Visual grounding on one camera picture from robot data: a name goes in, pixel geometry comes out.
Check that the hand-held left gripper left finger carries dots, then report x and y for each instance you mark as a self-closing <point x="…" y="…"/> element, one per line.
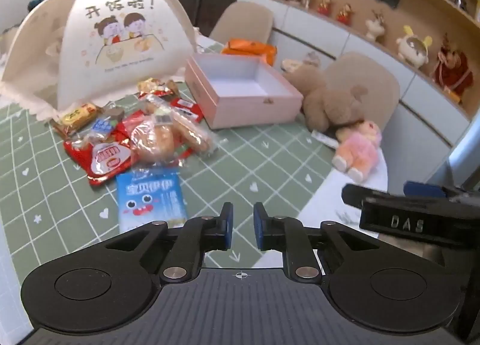
<point x="227" y="227"/>

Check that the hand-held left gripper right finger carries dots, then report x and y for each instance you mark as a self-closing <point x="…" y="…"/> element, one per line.
<point x="259" y="228"/>

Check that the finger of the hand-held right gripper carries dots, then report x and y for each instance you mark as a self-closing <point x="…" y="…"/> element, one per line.
<point x="397" y="217"/>
<point x="423" y="188"/>

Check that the blue cartoon snack packet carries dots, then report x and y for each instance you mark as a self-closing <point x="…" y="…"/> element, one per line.
<point x="150" y="199"/>

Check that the round bread clear packet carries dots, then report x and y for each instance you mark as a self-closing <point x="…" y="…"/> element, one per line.
<point x="153" y="142"/>

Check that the pink cardboard box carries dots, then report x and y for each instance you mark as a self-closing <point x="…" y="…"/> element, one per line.
<point x="240" y="112"/>

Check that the small red snack packet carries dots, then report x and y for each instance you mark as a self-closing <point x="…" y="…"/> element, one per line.
<point x="184" y="104"/>

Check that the green checked tablecloth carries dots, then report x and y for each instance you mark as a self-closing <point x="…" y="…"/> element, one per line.
<point x="262" y="157"/>

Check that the pink plush doll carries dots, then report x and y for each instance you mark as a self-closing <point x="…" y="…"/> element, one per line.
<point x="358" y="146"/>

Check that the long bread stick packet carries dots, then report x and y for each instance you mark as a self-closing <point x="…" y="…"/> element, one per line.
<point x="192" y="134"/>

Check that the white striped packet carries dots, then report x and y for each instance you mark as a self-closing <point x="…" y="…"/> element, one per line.
<point x="323" y="139"/>

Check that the beige upholstered chair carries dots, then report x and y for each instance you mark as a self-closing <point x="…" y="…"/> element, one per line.
<point x="371" y="82"/>
<point x="243" y="21"/>

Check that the brown teddy bear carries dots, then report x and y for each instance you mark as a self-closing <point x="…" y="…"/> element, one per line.
<point x="330" y="105"/>

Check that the red robed doll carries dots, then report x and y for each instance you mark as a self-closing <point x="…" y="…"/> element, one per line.
<point x="452" y="66"/>

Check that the large red snack packet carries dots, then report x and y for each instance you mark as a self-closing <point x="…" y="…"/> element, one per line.
<point x="107" y="161"/>

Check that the clear cookie packet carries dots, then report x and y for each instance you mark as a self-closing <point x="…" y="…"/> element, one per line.
<point x="159" y="105"/>

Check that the cream plush with yellow horns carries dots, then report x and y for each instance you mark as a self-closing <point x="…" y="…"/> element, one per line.
<point x="412" y="47"/>

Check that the small blue candy packet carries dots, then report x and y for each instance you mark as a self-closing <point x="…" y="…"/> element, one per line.
<point x="102" y="126"/>

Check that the small brown candy packet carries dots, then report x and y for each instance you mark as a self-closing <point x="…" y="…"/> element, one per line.
<point x="112" y="113"/>

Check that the white deer plush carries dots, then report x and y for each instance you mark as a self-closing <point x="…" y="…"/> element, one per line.
<point x="375" y="26"/>

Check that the small cream plush toy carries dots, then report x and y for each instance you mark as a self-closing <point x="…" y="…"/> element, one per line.
<point x="300" y="62"/>

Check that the orange snack bag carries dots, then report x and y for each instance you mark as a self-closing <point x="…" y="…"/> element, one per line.
<point x="249" y="49"/>

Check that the small red figurine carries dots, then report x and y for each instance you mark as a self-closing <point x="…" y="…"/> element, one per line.
<point x="324" y="5"/>
<point x="344" y="14"/>

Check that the white cartoon print food cover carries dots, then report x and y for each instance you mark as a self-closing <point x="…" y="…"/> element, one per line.
<point x="123" y="49"/>

